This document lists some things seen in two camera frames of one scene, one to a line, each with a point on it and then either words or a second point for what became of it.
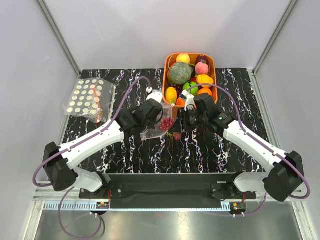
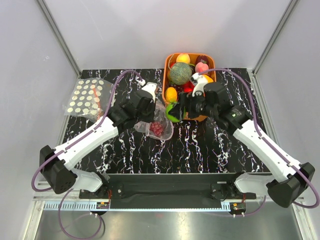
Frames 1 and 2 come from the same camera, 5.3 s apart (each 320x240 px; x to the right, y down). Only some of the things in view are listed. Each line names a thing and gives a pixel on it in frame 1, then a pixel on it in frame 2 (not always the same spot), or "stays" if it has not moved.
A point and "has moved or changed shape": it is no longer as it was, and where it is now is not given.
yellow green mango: [171, 95] stays
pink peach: [201, 68] stays
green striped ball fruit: [194, 90] -> [169, 107]
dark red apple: [203, 59] stays
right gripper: [183, 125] -> [186, 99]
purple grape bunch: [166, 124] has moved or changed shape
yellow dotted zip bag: [92, 98] stays
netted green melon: [180, 73] stays
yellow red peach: [183, 57] stays
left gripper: [153, 123] -> [150, 118]
